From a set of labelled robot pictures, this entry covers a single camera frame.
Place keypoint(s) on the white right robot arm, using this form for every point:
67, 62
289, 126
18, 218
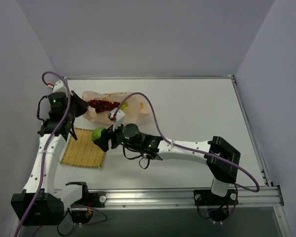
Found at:
221, 157

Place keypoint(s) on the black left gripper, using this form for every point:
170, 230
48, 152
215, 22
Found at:
76, 105

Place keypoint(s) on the translucent banana-print plastic bag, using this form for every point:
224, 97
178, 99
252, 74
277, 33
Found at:
135, 108

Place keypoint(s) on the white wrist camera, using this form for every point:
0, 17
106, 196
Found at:
117, 117
58, 86

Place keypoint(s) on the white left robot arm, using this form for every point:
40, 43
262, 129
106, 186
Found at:
38, 204

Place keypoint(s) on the aluminium front rail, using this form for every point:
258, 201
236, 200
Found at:
181, 198

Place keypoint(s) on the square bamboo mat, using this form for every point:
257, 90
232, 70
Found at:
82, 152

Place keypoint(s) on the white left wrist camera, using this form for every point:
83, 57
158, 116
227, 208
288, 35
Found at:
58, 86

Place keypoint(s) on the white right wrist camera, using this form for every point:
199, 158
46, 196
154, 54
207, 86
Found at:
117, 117

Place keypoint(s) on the green fake cabbage ball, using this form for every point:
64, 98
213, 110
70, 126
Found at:
96, 134

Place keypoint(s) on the red fake grape bunch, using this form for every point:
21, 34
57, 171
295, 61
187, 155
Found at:
101, 105

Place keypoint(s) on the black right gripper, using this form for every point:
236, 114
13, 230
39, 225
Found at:
108, 138

